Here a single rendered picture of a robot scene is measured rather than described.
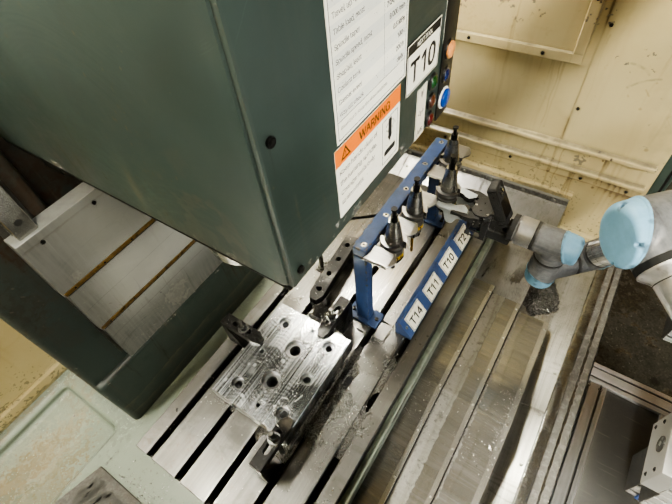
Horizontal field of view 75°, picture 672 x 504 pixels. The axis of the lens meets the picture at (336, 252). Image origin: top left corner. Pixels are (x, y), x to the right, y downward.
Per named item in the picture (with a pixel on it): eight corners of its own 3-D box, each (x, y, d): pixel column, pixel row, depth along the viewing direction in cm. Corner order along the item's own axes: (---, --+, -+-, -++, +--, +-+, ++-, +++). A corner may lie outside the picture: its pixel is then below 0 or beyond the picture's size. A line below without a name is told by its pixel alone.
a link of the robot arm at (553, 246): (568, 275, 107) (581, 254, 100) (523, 257, 111) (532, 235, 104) (577, 252, 110) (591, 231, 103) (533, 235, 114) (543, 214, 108)
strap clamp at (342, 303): (353, 319, 129) (350, 291, 117) (328, 355, 122) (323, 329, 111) (343, 314, 130) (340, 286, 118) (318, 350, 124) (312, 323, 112)
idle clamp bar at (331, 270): (360, 251, 145) (359, 238, 140) (322, 313, 131) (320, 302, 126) (347, 246, 146) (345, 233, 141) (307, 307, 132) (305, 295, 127)
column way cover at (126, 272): (240, 249, 149) (188, 119, 109) (132, 362, 126) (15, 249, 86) (229, 244, 151) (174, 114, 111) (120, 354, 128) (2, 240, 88)
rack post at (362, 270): (384, 316, 129) (385, 253, 106) (375, 330, 126) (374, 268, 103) (355, 301, 133) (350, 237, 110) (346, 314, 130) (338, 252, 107)
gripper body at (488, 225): (461, 233, 117) (505, 251, 113) (467, 210, 110) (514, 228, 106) (472, 215, 121) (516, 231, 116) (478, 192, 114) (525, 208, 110)
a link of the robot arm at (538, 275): (570, 284, 117) (585, 260, 109) (530, 293, 117) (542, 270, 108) (555, 261, 122) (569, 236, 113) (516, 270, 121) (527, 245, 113)
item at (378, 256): (400, 256, 103) (400, 254, 103) (389, 272, 101) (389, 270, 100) (374, 245, 106) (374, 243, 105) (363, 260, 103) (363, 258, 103)
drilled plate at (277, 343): (352, 349, 119) (351, 340, 115) (288, 445, 104) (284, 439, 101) (284, 311, 128) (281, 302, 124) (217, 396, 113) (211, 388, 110)
